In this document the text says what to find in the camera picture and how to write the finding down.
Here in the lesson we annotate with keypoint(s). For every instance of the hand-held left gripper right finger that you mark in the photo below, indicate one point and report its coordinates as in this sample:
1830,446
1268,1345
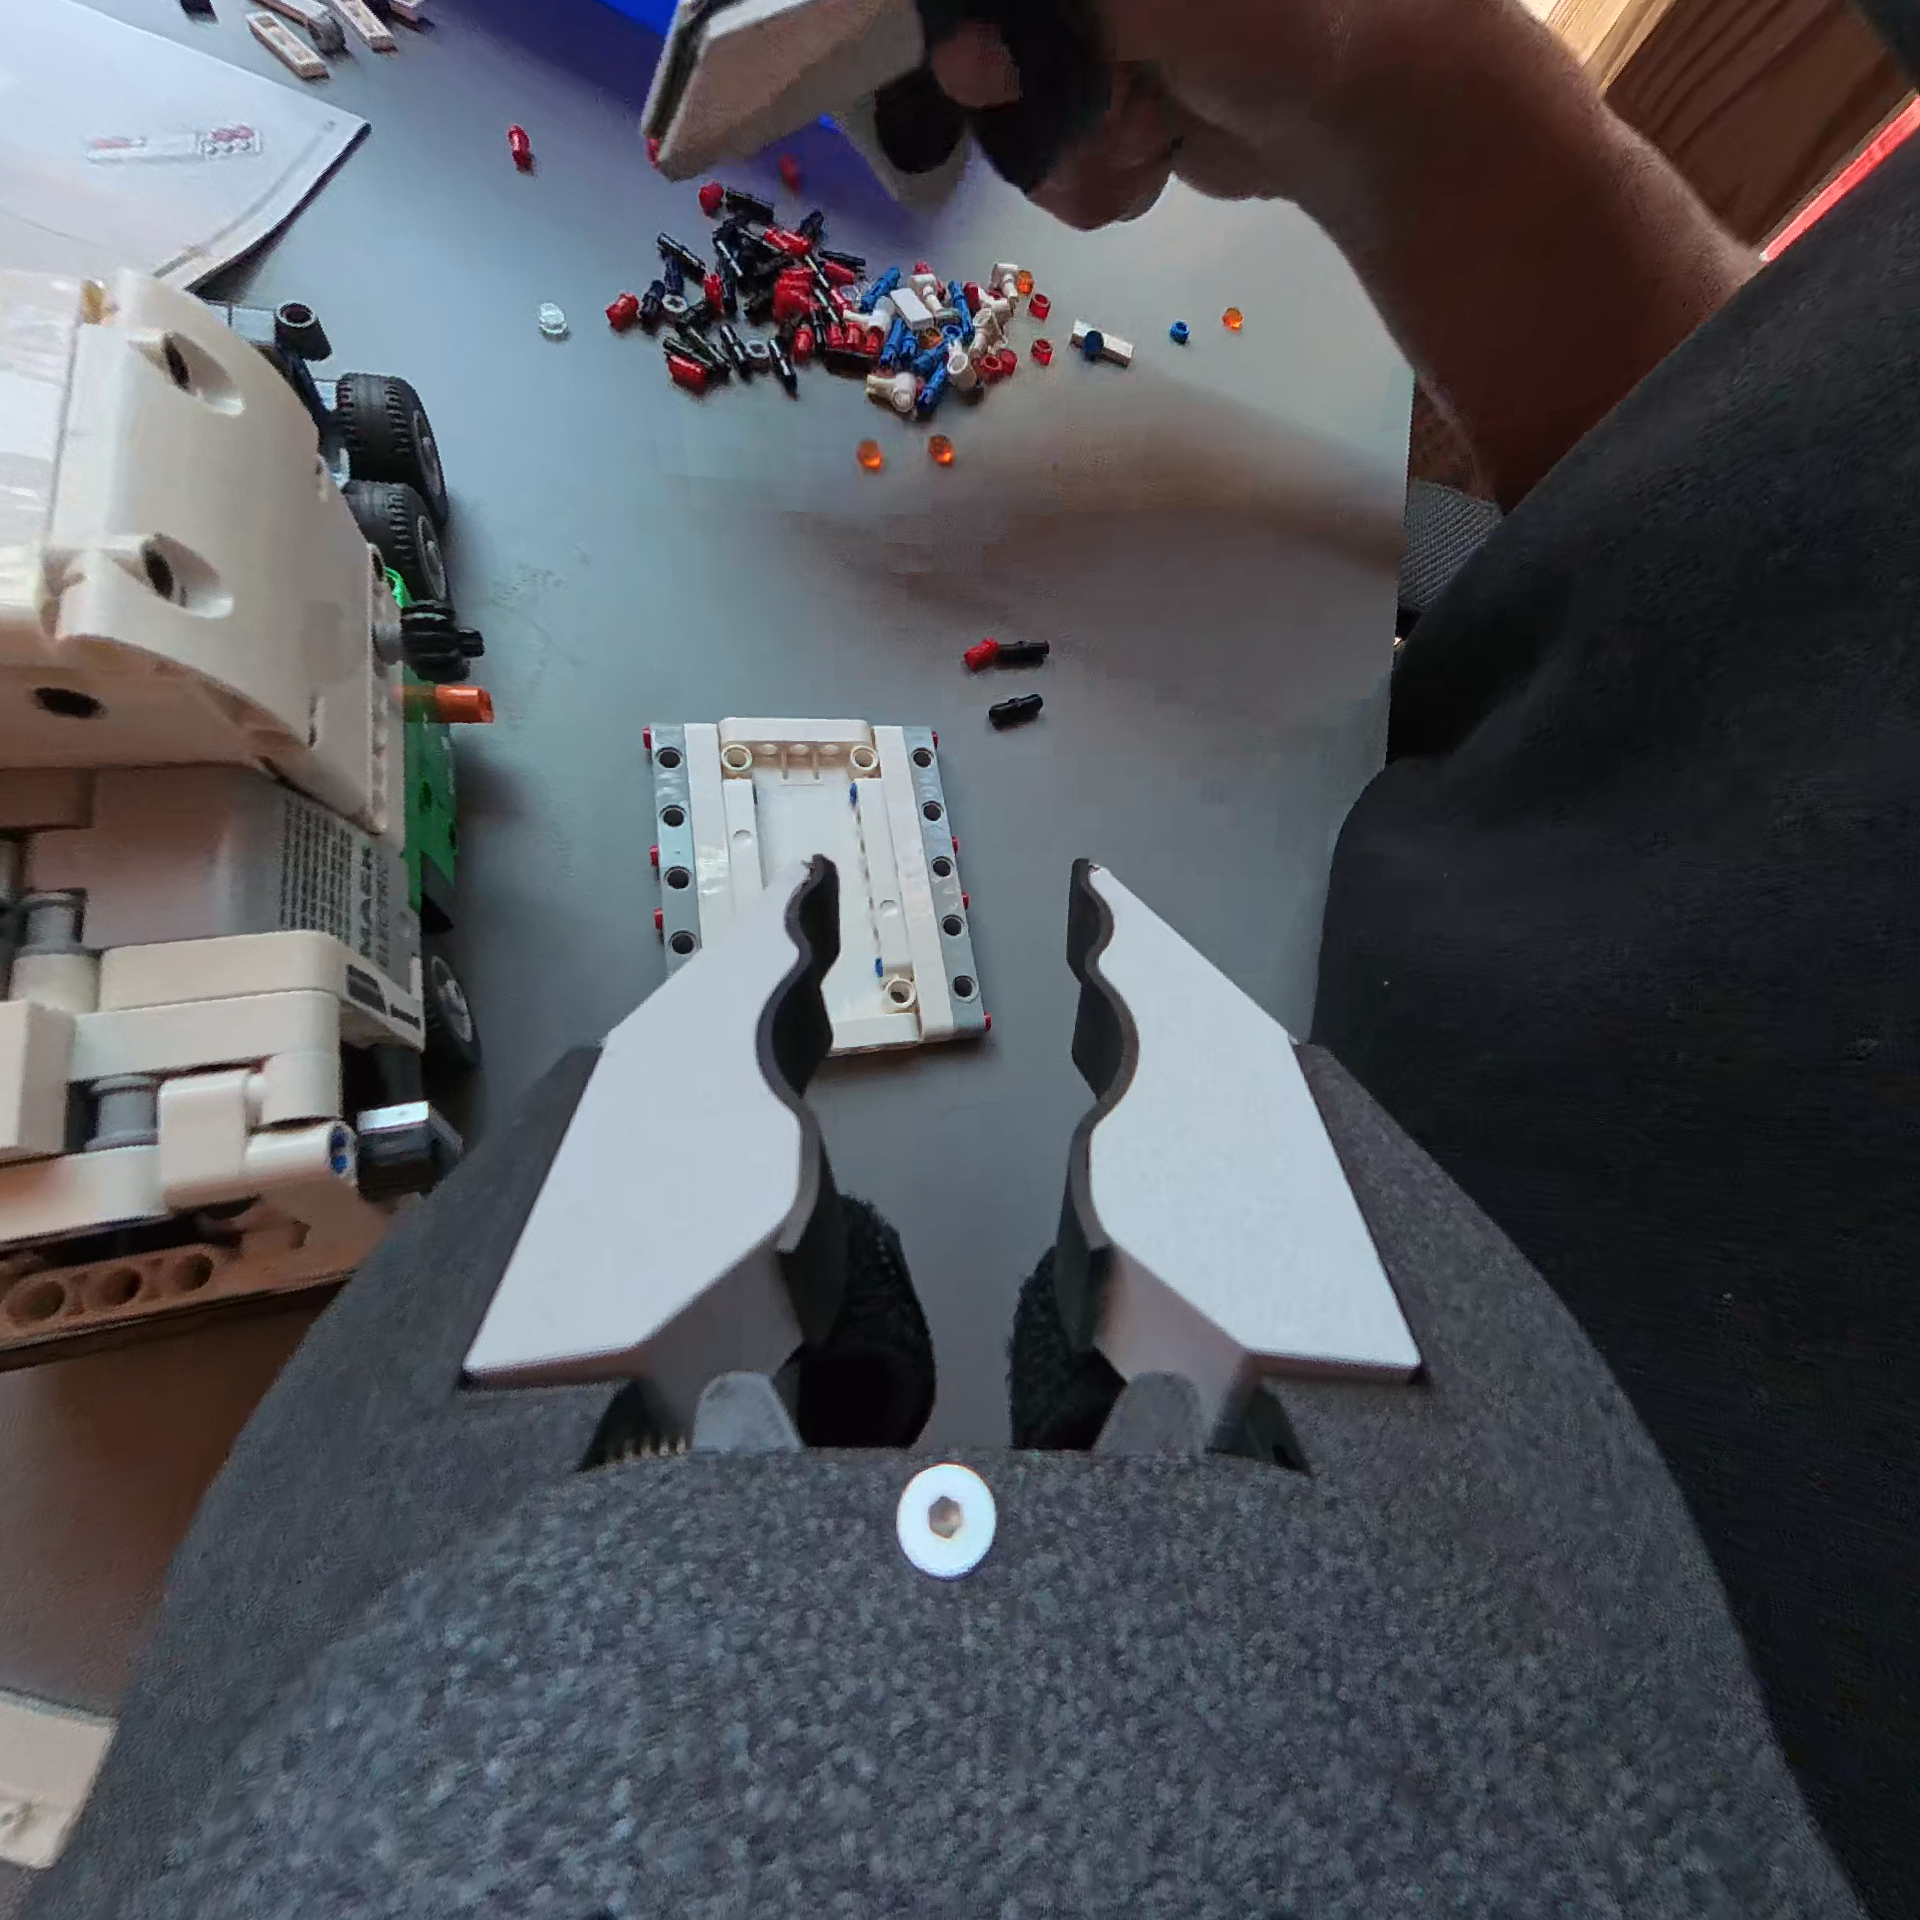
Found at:
1230,1154

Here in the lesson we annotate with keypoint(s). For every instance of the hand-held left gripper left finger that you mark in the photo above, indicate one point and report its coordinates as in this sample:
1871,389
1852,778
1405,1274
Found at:
676,1140

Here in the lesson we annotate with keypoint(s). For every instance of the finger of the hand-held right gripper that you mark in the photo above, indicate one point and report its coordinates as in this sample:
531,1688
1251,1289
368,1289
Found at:
780,60

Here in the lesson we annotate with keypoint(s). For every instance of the pile of small lego pins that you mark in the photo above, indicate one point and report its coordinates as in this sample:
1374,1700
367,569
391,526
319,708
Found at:
839,306

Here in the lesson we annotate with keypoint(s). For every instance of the white lego panel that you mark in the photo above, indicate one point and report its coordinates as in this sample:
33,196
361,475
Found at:
796,779

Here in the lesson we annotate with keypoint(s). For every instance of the person's right forearm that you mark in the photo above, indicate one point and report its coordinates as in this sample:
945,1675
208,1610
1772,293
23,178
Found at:
1501,224

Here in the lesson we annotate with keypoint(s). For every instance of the white and blue lego connector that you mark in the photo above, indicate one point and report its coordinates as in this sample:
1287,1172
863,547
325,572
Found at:
1103,344

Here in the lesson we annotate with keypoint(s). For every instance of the cluster of white lego pieces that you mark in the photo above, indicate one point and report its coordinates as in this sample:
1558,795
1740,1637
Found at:
317,24

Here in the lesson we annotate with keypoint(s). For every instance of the red and black lego pin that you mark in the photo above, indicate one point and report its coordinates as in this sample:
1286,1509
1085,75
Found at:
1001,651

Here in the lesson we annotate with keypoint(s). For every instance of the white lego truck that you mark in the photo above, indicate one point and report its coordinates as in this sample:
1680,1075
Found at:
182,450

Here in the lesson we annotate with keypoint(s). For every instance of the long white lego plate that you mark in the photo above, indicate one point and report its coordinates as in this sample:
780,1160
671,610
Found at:
44,1786

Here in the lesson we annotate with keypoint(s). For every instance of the person's right hand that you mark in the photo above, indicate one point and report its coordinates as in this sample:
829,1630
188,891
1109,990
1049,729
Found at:
1230,90

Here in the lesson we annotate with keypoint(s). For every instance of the person's dark clothing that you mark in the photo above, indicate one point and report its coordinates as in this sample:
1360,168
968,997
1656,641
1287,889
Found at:
1652,900

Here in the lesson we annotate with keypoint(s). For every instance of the grey mesh chair seat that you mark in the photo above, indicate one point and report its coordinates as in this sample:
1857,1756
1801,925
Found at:
1448,539

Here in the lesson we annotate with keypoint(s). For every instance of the open instruction booklet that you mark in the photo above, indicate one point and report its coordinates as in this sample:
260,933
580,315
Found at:
119,195

